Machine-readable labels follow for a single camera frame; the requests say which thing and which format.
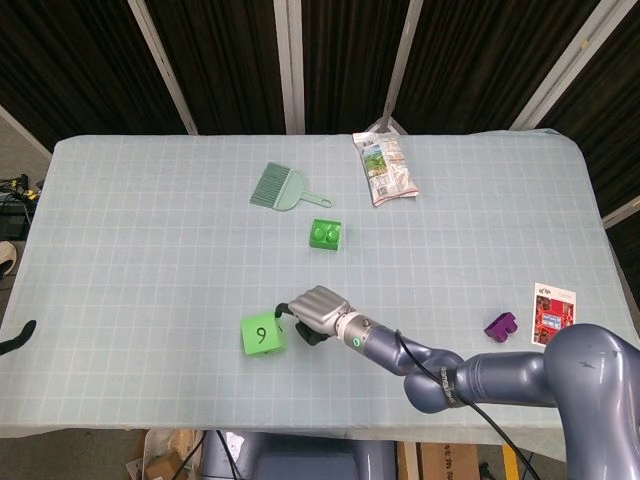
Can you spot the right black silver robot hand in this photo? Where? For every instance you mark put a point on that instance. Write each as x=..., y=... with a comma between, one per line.
x=320, y=307

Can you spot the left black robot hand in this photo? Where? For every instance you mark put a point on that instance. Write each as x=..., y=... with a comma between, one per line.
x=17, y=337

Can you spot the green cube with handwritten numbers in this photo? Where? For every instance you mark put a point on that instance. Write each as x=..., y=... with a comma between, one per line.
x=260, y=335

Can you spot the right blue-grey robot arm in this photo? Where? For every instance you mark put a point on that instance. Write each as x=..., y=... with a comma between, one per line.
x=500, y=375

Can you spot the green toy building brick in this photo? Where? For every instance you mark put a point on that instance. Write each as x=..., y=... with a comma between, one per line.
x=327, y=235

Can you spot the teal dustpan brush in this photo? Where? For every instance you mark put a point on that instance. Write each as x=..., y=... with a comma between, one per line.
x=280, y=187

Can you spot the light blue checked tablecloth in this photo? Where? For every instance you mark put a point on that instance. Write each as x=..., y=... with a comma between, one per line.
x=150, y=300

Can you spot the white snack bag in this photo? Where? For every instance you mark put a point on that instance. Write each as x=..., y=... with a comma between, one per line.
x=387, y=167

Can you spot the purple plastic block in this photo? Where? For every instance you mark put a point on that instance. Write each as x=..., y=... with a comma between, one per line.
x=500, y=330

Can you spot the brown cardboard box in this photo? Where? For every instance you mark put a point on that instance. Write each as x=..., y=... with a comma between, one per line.
x=450, y=462
x=170, y=457

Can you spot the red printed card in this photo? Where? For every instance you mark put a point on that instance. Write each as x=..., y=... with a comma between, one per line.
x=554, y=312

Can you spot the white screen frame post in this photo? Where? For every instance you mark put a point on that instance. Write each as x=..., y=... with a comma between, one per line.
x=290, y=65
x=560, y=75
x=165, y=70
x=400, y=60

